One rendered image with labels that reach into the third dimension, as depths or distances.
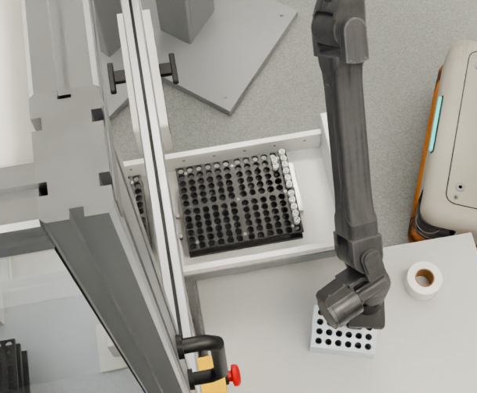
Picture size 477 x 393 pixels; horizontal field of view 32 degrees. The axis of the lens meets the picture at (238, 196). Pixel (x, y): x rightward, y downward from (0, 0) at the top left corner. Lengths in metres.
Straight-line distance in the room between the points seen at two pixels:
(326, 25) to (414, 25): 1.67
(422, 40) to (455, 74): 0.41
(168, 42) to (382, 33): 0.72
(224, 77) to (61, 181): 2.34
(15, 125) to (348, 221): 0.96
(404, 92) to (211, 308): 1.35
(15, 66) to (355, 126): 0.90
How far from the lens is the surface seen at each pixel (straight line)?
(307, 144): 1.74
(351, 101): 1.36
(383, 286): 1.48
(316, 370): 1.68
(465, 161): 2.43
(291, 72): 2.84
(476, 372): 1.73
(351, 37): 1.31
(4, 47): 0.55
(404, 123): 2.78
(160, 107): 1.71
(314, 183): 1.73
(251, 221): 1.63
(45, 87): 0.49
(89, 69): 0.50
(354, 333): 1.67
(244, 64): 2.82
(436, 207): 2.36
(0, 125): 0.52
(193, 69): 2.81
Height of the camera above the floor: 2.40
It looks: 66 degrees down
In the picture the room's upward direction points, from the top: 3 degrees counter-clockwise
